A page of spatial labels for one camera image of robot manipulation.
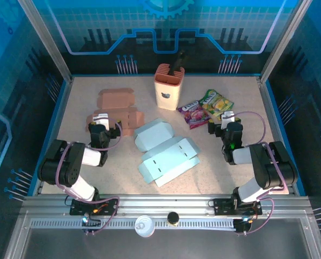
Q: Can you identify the orange paper box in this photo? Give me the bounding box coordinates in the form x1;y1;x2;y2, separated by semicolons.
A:
85;88;145;138

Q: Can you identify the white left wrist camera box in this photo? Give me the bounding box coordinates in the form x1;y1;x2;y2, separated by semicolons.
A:
92;113;110;130

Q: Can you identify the light blue paper box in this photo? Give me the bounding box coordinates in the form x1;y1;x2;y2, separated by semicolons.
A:
134;118;202;188

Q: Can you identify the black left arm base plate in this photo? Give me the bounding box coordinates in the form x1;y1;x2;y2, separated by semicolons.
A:
69;198;120;216

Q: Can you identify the aluminium extrusion beam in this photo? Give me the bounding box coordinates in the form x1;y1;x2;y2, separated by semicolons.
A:
21;194;311;216

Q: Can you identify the white round cap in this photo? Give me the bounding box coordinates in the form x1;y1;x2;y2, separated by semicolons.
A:
134;215;156;238

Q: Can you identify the green yellow candy bag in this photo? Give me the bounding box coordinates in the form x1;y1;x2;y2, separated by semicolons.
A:
198;89;235;121

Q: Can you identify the cream knife block orange top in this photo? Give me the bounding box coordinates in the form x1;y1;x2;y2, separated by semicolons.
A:
153;63;185;111

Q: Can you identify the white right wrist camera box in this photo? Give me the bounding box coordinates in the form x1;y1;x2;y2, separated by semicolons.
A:
220;110;236;129

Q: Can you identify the black connector box with LED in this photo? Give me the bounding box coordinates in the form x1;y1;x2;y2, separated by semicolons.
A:
232;217;255;236
81;214;102;235

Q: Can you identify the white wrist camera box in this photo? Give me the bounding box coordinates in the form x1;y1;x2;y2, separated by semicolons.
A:
92;113;110;130
220;110;236;129

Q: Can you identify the black handled knife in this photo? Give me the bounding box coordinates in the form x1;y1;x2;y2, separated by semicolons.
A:
169;50;187;76

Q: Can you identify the purple candy bag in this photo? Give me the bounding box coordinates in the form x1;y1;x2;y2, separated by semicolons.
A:
177;100;213;130

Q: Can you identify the slotted aluminium cable rail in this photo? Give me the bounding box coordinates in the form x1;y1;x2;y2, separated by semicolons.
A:
30;219;236;230

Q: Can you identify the aluminium frame post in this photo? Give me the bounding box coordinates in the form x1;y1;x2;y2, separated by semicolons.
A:
259;0;312;83
16;0;72;83

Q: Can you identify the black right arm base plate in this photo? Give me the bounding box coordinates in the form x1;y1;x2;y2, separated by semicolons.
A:
212;197;263;216

